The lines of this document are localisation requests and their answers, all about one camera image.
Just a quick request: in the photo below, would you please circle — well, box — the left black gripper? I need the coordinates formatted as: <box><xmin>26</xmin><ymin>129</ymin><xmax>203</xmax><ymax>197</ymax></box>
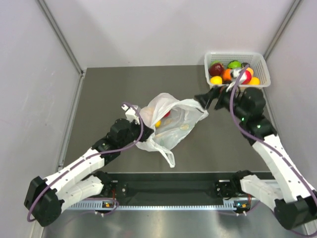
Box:
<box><xmin>119</xmin><ymin>118</ymin><xmax>154</xmax><ymax>148</ymax></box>

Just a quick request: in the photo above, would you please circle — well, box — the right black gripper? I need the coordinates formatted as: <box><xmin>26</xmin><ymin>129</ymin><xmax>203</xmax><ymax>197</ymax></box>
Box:
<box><xmin>196</xmin><ymin>80</ymin><xmax>248</xmax><ymax>119</ymax></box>

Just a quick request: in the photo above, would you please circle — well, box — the orange fruit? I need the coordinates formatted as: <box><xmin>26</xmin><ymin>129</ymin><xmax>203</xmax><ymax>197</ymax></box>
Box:
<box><xmin>222</xmin><ymin>68</ymin><xmax>232</xmax><ymax>82</ymax></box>

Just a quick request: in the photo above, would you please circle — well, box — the white printed plastic bag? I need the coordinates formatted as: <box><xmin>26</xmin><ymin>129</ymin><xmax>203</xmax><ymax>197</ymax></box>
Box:
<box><xmin>136</xmin><ymin>93</ymin><xmax>209</xmax><ymax>168</ymax></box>

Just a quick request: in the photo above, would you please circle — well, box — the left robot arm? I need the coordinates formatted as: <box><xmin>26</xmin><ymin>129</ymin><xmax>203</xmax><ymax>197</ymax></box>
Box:
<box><xmin>24</xmin><ymin>119</ymin><xmax>154</xmax><ymax>227</ymax></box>

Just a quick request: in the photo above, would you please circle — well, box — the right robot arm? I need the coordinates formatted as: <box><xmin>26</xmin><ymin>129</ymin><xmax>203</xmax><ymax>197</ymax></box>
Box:
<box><xmin>194</xmin><ymin>87</ymin><xmax>317</xmax><ymax>230</ymax></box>

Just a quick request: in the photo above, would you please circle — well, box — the yellow fruit in bag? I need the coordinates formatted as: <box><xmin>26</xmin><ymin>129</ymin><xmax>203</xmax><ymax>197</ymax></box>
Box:
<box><xmin>155</xmin><ymin>120</ymin><xmax>161</xmax><ymax>127</ymax></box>

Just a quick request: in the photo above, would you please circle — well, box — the green striped fruit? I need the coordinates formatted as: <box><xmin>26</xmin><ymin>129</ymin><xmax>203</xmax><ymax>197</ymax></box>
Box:
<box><xmin>227</xmin><ymin>60</ymin><xmax>242</xmax><ymax>69</ymax></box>

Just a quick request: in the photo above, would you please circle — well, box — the small red fruit in bag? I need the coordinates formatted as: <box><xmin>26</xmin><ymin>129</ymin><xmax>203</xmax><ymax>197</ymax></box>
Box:
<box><xmin>163</xmin><ymin>111</ymin><xmax>171</xmax><ymax>118</ymax></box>

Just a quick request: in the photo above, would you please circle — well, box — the yellow lemon left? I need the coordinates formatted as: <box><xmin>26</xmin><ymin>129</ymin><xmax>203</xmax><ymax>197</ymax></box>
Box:
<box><xmin>210</xmin><ymin>76</ymin><xmax>222</xmax><ymax>85</ymax></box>

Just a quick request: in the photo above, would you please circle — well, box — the yellow lemon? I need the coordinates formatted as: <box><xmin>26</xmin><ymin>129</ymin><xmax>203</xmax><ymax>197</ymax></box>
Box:
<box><xmin>249</xmin><ymin>77</ymin><xmax>261</xmax><ymax>85</ymax></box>
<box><xmin>210</xmin><ymin>76</ymin><xmax>222</xmax><ymax>85</ymax></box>

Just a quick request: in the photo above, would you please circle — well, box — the red apple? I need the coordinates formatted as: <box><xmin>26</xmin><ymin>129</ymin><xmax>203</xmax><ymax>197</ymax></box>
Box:
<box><xmin>209</xmin><ymin>62</ymin><xmax>224</xmax><ymax>77</ymax></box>

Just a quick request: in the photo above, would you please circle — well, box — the yellow lemon right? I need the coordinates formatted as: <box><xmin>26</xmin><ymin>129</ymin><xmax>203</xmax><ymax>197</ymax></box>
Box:
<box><xmin>249</xmin><ymin>77</ymin><xmax>261</xmax><ymax>85</ymax></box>

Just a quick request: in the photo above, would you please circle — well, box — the white perforated plastic basket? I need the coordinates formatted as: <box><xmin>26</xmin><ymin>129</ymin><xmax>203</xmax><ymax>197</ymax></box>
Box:
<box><xmin>204</xmin><ymin>51</ymin><xmax>271</xmax><ymax>88</ymax></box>

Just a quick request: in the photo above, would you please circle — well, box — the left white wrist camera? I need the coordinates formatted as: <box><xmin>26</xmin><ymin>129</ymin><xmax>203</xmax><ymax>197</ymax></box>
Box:
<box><xmin>121</xmin><ymin>103</ymin><xmax>141</xmax><ymax>124</ymax></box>

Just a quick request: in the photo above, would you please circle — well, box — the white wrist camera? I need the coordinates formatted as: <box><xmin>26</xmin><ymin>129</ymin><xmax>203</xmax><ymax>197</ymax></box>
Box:
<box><xmin>121</xmin><ymin>103</ymin><xmax>141</xmax><ymax>124</ymax></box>
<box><xmin>226</xmin><ymin>69</ymin><xmax>246</xmax><ymax>91</ymax></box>

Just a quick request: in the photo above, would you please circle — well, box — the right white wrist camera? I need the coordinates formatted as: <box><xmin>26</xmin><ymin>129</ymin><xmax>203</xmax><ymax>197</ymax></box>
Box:
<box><xmin>226</xmin><ymin>69</ymin><xmax>246</xmax><ymax>91</ymax></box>

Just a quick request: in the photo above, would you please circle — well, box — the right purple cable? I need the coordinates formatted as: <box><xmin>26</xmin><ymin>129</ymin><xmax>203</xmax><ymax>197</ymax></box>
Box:
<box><xmin>229</xmin><ymin>63</ymin><xmax>317</xmax><ymax>236</ymax></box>

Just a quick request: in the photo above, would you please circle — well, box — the purple cable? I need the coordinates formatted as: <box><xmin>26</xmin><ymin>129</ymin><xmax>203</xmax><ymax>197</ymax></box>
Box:
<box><xmin>229</xmin><ymin>63</ymin><xmax>317</xmax><ymax>236</ymax></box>
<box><xmin>26</xmin><ymin>101</ymin><xmax>145</xmax><ymax>223</ymax></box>

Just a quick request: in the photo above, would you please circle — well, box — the slotted cable duct rail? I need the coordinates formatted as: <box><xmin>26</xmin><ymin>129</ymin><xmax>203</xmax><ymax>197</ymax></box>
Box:
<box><xmin>64</xmin><ymin>198</ymin><xmax>251</xmax><ymax>211</ymax></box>

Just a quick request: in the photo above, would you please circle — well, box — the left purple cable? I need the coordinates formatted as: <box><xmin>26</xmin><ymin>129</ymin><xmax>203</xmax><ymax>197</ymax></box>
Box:
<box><xmin>26</xmin><ymin>101</ymin><xmax>145</xmax><ymax>223</ymax></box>

